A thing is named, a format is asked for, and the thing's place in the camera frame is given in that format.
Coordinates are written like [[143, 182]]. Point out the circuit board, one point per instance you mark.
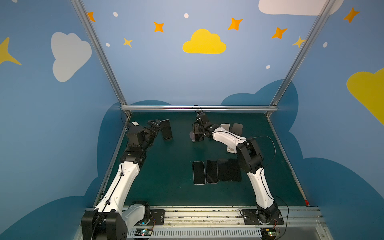
[[269, 234], [143, 232]]

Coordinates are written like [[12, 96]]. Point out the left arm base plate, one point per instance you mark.
[[153, 217]]

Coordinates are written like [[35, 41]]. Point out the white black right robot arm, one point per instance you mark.
[[250, 159]]

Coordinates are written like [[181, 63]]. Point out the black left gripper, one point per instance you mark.
[[154, 126]]

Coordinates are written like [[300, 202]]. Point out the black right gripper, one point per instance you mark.
[[197, 131]]

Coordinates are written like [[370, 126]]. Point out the pink round phone stand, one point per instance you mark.
[[192, 135]]

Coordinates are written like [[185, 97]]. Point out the purple phone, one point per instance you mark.
[[212, 172]]

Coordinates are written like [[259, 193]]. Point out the round wooden phone stand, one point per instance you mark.
[[237, 129]]

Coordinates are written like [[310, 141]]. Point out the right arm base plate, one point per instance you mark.
[[252, 216]]

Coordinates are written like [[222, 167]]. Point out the left circuit board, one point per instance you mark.
[[143, 232]]

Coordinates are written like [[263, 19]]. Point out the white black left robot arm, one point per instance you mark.
[[108, 221]]

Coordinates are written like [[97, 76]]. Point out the aluminium rail front frame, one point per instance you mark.
[[226, 223]]

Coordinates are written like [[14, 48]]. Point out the horizontal aluminium back bar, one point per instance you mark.
[[196, 108]]

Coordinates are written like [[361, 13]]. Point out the white-edged phone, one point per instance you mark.
[[199, 175]]

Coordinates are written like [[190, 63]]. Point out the right circuit board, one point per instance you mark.
[[269, 234]]

